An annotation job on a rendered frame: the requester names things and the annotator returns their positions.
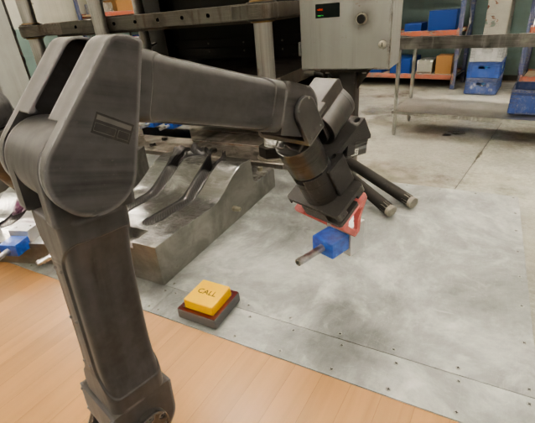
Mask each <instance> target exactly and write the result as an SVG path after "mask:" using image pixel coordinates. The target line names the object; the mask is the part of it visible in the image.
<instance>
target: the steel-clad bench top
mask: <svg viewBox="0 0 535 423"><path fill-rule="evenodd" d="M274 178H275V187H274V188H272V189H271V190H270V191H269V192H268V193H267V194H266V195H265V196H264V197H263V198H262V199H261V200H260V201H259V202H257V203H256V204H255V205H254V206H253V207H252V208H251V209H249V210H248V211H247V212H246V213H245V214H244V215H243V216H242V217H240V218H239V219H238V220H237V221H236V222H235V223H233V224H232V225H231V226H230V227H229V228H228V229H227V230H225V231H224V232H223V233H222V234H221V235H220V236H219V237H218V238H217V239H216V240H215V241H214V242H213V243H212V244H210V245H209V246H208V247H207V248H206V249H205V250H204V251H202V252H201V253H200V254H199V255H198V256H197V257H196V258H194V259H193V260H192V261H191V262H190V263H189V264H188V265H186V266H185V267H184V268H183V269H182V270H181V271H180V272H178V273H177V274H176V275H175V276H174V277H173V278H172V279H171V280H170V281H169V282H168V283H167V284H166V285H161V284H157V283H154V282H152V281H149V280H145V279H141V278H138V277H136V279H137V283H138V290H139V294H140V298H141V302H142V307H143V310H144V311H147V312H150V313H152V314H154V315H157V316H161V317H163V318H166V319H169V320H171V321H175V322H178V323H180V324H183V325H186V326H189V327H192V328H194V329H197V330H200V331H202V332H206V333H209V334H211V335H214V336H216V337H220V338H223V339H226V340H227V341H230V342H234V343H237V344H240V345H242V346H244V347H249V348H251V349H253V350H256V351H259V352H261V353H266V354H267V355H270V356H273V357H275V358H279V359H282V360H284V361H287V362H290V363H293V364H296V365H299V366H301V367H304V368H307V369H310V370H313V371H315V372H318V373H322V374H324V375H327V376H330V377H331V378H334V379H338V380H341V381H344V382H346V383H348V384H353V385H355V386H357V387H360V388H363V389H367V390H370V391H371V392H374V393H377V394H381V395H383V396H386V397H388V398H391V399H394V400H397V401H400V402H403V403H405V404H408V405H411V406H414V407H417V408H419V409H422V410H426V411H428V412H431V413H434V414H436V415H440V416H443V417H445V418H448V419H450V420H454V421H457V422H459V423H535V348H534V340H533V332H532V317H531V309H530V300H529V293H528V285H527V270H526V262H525V253H524V246H523V238H522V223H521V215H520V206H519V199H518V196H506V195H498V194H491V193H484V192H476V191H463V190H455V189H447V188H440V187H432V186H425V185H411V184H403V183H396V182H393V184H395V185H397V186H399V187H400V188H402V189H403V190H405V191H406V192H408V193H409V194H411V195H412V196H414V197H416V198H417V199H418V203H417V205H416V206H415V207H414V208H409V207H408V206H405V205H404V204H402V203H401V202H400V201H398V200H397V199H395V198H394V197H392V196H390V195H389V194H387V193H386V192H385V191H383V190H382V189H380V188H379V187H377V186H375V185H373V184H372V183H371V182H370V181H368V180H366V179H362V180H364V181H365V182H366V183H367V184H368V185H369V186H370V187H372V188H373V189H374V190H375V191H377V192H378V193H379V194H380V195H382V196H383V197H384V198H386V199H387V200H388V201H390V202H391V203H392V204H393V205H394V206H395V207H396V208H397V211H396V212H395V214H394V215H393V216H390V217H388V216H387V215H386V214H384V213H383V212H382V211H380V210H379V209H378V208H377V207H376V206H374V205H373V204H372V203H371V202H370V201H368V200H367V199H366V204H365V206H364V209H363V212H362V214H361V219H364V220H365V228H364V248H362V249H360V250H359V251H358V252H356V253H354V254H353V255H351V256H349V255H347V254H345V253H342V254H340V255H339V256H337V257H336V258H334V259H332V258H329V257H327V256H325V255H323V254H322V253H320V254H318V255H317V256H315V257H314V258H312V259H311V260H309V261H308V262H306V263H305V264H302V265H301V266H298V265H297V264H296V263H295V259H297V258H299V257H300V256H302V255H304V254H305V253H307V252H308V251H310V250H311V249H313V235H315V234H316V233H317V232H320V231H321V230H323V229H325V228H327V225H325V224H324V223H322V222H319V221H316V220H314V219H313V218H311V217H308V216H305V215H304V214H302V213H300V212H298V211H296V210H295V206H296V205H297V203H295V202H293V203H291V202H290V200H289V199H288V194H289V192H290V191H291V190H292V189H293V188H294V187H295V186H296V183H295V182H294V180H293V178H292V176H291V174H289V172H288V171H287V170H280V169H274ZM203 279H204V280H208V281H210V282H214V283H217V284H220V285H225V286H229V287H230V288H231V290H234V291H237V292H239V296H240V301H239V302H238V303H237V304H236V306H235V307H234V308H233V310H232V311H231V312H230V313H229V315H228V316H227V317H226V319H225V320H224V321H223V322H222V323H221V324H220V325H219V326H218V327H217V329H213V328H210V327H207V326H204V325H201V324H199V323H196V322H193V321H189V320H186V319H184V318H181V317H179V313H178V307H179V306H180V305H181V304H182V303H183V302H184V298H185V297H186V296H187V295H188V294H189V293H190V292H191V291H192V290H193V289H194V288H195V287H196V286H197V285H198V284H199V283H200V282H201V281H202V280H203Z"/></svg>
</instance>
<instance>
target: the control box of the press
mask: <svg viewBox="0 0 535 423"><path fill-rule="evenodd" d="M299 8H300V33H301V42H299V56H302V70H303V71H321V72H323V78H328V74H329V73H330V74H331V75H332V76H333V78H335V79H340V82H341V85H342V87H343V89H344V90H346V91H347V92H348V93H349V94H350V95H351V97H352V99H353V101H354V103H355V109H354V111H353V113H352V114H351V116H356V117H358V111H359V86H360V85H361V83H362V82H363V81H364V79H365V78H366V76H367V75H368V73H369V72H370V70H389V69H390V68H392V67H393V66H394V65H395V64H397V63H398V59H399V48H400V37H401V25H402V14H403V0H299Z"/></svg>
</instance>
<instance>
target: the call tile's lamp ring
mask: <svg viewBox="0 0 535 423"><path fill-rule="evenodd" d="M231 293H233V294H232V295H231V297H230V298H229V299H228V300H227V301H226V303H225V304H224V305H223V306H222V307H221V308H220V309H219V310H218V311H217V312H216V314H215V315H214V316H209V315H206V314H204V313H201V312H198V311H194V310H191V309H189V308H186V307H184V305H185V303H184V302H183V303H182V304H181V305H180V306H179V307H178V309H181V310H182V311H187V312H189V313H192V314H195V315H197V316H202V317H204V318H207V319H210V320H212V321H214V320H215V319H216V318H217V317H218V316H219V315H220V314H221V313H222V312H223V310H224V309H225V308H226V307H227V306H228V304H229V303H230V302H231V301H232V299H233V298H234V297H235V296H236V295H237V293H238V292H237V291H234V290H231Z"/></svg>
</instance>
